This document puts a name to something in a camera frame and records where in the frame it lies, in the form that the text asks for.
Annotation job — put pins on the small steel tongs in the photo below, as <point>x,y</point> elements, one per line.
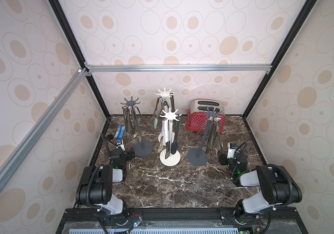
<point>165,143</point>

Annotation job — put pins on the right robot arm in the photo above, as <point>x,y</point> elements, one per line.
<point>278,188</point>

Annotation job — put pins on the horizontal aluminium bar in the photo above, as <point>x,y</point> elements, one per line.
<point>179,68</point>

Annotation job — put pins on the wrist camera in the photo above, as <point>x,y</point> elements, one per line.
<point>232,149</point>
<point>120,143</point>

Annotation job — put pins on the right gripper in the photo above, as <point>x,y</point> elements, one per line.
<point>224,158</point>

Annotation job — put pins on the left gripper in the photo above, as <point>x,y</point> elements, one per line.
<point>129,156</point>

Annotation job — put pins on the diagonal aluminium bar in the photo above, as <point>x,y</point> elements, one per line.
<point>12,164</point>

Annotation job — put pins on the serrated steel tongs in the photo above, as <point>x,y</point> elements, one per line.
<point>198,124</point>

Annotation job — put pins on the dark grey rack back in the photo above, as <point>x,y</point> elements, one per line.
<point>196,156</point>

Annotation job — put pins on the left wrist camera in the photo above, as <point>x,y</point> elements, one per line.
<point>120,143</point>

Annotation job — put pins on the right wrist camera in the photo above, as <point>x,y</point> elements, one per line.
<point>232,149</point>

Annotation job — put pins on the green tongs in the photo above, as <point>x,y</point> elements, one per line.
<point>162,104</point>

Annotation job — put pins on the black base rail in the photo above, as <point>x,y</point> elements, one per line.
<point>181,221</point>

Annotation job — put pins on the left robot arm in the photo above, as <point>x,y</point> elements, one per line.
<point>96,184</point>

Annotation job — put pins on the dark grey utensil rack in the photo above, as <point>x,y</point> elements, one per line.
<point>144,147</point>

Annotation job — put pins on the blue small package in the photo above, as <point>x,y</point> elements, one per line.
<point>120,132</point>

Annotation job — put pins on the thin steel tongs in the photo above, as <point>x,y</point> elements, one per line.
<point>135,128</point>

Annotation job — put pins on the red white toaster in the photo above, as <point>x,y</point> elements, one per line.
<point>200,107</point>

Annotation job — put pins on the white utensil rack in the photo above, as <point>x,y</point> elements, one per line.
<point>172,160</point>
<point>165,93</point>

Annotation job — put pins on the black tongs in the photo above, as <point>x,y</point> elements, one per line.
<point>174,145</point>

